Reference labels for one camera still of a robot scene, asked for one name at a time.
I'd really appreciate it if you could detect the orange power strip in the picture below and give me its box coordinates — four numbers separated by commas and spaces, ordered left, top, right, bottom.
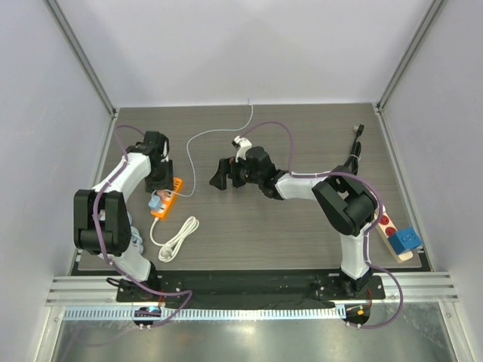
150, 177, 183, 221

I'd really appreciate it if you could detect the light blue charger plug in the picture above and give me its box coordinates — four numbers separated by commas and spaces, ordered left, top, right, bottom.
148, 192, 165, 212

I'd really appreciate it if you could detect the thin white charging cable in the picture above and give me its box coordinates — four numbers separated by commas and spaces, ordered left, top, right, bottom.
168, 97, 254, 198

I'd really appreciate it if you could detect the pink charger plug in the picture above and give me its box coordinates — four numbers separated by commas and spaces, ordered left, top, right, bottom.
155, 190, 171, 200

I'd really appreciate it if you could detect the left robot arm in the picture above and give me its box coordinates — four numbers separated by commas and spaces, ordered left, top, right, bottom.
73, 131, 174, 302

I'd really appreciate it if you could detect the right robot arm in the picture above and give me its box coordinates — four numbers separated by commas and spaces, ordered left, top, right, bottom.
209, 146, 377, 299

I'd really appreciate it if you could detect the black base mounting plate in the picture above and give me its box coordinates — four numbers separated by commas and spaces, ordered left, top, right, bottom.
115, 270, 386, 302

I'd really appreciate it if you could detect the beige red power strip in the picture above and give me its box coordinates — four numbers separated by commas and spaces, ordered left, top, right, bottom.
376, 212, 414, 263

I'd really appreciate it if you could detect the blue cube adapter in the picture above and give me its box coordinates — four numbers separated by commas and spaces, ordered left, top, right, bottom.
388, 227, 422, 255

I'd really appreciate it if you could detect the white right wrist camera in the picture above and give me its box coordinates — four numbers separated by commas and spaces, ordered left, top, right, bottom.
232, 136, 252, 163

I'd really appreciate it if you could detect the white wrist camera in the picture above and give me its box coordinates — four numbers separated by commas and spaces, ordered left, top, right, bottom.
160, 140, 170, 162
232, 136, 252, 163

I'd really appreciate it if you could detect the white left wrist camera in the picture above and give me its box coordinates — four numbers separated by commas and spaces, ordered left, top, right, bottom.
160, 140, 170, 162

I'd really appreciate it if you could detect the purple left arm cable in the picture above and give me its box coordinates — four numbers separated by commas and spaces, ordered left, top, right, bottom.
92, 124, 194, 328

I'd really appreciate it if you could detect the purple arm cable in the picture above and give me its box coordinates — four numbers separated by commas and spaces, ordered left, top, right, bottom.
92, 124, 194, 328
241, 120, 406, 330

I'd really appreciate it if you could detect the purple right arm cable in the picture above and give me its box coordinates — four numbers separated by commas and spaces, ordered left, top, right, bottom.
241, 120, 406, 330

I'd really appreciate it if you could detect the white power strip cord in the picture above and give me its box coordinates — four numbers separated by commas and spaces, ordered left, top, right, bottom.
150, 215, 200, 263

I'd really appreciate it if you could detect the black power cord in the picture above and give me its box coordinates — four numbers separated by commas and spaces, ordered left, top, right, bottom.
341, 124, 365, 176

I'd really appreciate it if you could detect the aluminium front rail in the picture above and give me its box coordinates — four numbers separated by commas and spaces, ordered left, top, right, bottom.
46, 271, 458, 310

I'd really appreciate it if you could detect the white slotted cable duct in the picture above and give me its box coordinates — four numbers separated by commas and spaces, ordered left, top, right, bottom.
63, 305, 346, 321

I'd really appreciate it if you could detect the left aluminium frame post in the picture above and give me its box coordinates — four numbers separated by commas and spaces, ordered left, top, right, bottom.
43, 0, 116, 118

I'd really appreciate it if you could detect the aluminium frame post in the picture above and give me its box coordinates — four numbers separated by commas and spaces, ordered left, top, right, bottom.
43, 0, 116, 118
374, 0, 447, 114

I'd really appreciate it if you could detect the right aluminium frame post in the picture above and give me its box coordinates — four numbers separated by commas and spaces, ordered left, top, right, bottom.
374, 0, 447, 114

